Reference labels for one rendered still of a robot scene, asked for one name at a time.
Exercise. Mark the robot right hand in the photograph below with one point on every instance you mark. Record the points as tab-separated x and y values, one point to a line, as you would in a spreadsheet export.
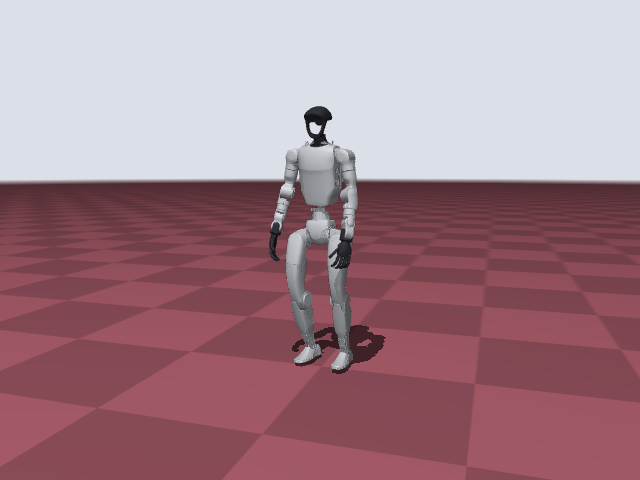
273	240

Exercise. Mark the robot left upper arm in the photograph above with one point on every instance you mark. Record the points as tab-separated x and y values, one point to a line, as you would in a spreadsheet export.
347	160

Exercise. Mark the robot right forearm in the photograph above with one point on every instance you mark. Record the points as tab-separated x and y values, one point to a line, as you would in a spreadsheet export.
281	211

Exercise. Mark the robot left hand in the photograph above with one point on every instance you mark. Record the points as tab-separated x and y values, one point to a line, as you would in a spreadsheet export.
343	250

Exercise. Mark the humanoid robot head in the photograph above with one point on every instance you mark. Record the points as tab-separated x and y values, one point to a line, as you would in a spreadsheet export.
320	115

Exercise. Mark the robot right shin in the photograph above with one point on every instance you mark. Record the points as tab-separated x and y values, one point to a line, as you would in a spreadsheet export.
304	319

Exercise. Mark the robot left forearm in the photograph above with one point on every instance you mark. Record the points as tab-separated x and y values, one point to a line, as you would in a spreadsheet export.
349	210

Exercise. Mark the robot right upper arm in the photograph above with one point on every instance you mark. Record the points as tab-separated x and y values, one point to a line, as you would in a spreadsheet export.
288	191

